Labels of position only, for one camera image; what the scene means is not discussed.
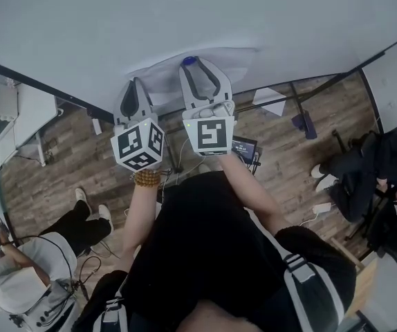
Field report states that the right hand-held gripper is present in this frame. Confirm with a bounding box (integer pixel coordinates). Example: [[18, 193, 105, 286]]
[[178, 56, 237, 158]]

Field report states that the white desk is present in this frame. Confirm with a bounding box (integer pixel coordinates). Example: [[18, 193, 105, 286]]
[[0, 81, 60, 176]]

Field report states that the person's left forearm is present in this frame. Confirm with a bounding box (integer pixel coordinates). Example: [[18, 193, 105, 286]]
[[120, 167, 164, 268]]

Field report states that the purple cloth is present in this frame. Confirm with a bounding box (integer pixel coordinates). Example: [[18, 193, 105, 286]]
[[290, 109, 318, 140]]

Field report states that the flat white sheet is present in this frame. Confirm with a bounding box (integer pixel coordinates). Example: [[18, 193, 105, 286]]
[[251, 86, 287, 118]]

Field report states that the grey backpack strap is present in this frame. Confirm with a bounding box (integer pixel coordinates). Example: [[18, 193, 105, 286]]
[[282, 252, 345, 332], [92, 294, 129, 332]]

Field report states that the wooden bead bracelet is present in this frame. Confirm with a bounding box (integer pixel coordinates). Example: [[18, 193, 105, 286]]
[[128, 168, 164, 189]]

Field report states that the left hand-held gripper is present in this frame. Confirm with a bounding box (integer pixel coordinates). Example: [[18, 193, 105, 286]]
[[110, 77, 167, 172]]

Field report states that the small black display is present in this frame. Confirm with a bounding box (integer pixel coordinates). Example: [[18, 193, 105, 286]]
[[230, 135, 262, 168]]

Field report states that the person's black top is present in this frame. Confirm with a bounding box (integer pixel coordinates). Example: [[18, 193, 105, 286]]
[[73, 170, 358, 332]]

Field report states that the black office chair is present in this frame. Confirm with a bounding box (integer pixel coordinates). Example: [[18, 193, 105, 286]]
[[343, 116, 397, 273]]

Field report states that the person's right forearm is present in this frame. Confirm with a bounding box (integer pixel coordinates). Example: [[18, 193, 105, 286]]
[[218, 153, 290, 237]]

